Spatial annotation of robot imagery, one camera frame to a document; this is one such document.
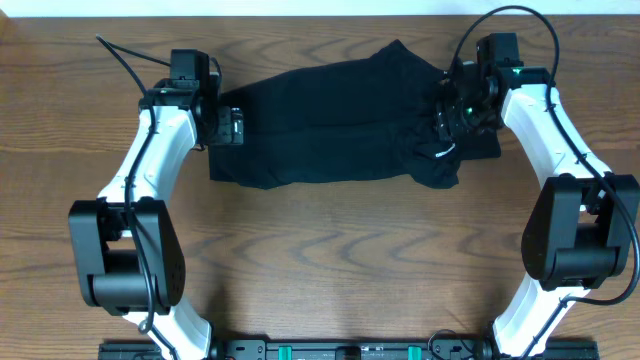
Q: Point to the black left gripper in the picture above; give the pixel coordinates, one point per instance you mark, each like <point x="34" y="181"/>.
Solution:
<point x="230" y="126"/>

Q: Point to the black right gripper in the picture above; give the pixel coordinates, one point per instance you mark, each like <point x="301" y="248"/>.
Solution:
<point x="448" y="118"/>

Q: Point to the black shorts garment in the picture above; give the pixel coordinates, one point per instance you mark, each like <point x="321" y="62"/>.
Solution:
<point x="359" y="120"/>

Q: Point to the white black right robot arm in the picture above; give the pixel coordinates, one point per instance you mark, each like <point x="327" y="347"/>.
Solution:
<point x="581" y="229"/>

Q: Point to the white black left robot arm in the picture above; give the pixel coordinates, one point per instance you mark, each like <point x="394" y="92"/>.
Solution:
<point x="128" y="258"/>

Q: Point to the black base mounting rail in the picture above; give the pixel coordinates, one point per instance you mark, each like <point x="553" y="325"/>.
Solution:
<point x="441" y="348"/>

